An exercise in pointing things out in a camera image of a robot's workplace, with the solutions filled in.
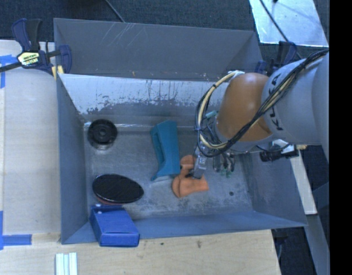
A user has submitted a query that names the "black round disc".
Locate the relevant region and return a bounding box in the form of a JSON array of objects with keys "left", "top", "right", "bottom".
[{"left": 87, "top": 119, "right": 118, "bottom": 146}]

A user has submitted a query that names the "blue box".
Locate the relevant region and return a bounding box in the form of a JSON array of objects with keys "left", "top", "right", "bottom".
[{"left": 88, "top": 204, "right": 141, "bottom": 248}]

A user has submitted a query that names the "black oval brush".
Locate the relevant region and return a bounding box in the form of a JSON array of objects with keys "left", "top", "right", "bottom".
[{"left": 92, "top": 173, "right": 145, "bottom": 206}]

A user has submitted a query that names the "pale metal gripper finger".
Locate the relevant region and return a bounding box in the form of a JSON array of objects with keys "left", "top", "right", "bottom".
[{"left": 192, "top": 164, "right": 207, "bottom": 180}]

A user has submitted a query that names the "orange soft toy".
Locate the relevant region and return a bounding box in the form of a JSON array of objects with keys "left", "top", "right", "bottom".
[{"left": 171, "top": 154, "right": 209, "bottom": 199}]

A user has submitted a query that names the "grey metal bin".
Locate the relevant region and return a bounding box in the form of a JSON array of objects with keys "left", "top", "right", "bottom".
[{"left": 53, "top": 18, "right": 309, "bottom": 245}]

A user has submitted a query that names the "black cylinder on white bracket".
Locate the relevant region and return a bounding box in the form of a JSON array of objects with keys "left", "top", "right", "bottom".
[{"left": 259, "top": 143, "right": 300, "bottom": 163}]

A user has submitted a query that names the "teal plastic holder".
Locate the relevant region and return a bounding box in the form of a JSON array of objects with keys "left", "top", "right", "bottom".
[{"left": 149, "top": 120, "right": 181, "bottom": 182}]

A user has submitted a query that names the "pale wood board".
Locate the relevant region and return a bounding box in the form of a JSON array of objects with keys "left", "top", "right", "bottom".
[{"left": 3, "top": 67, "right": 62, "bottom": 235}]

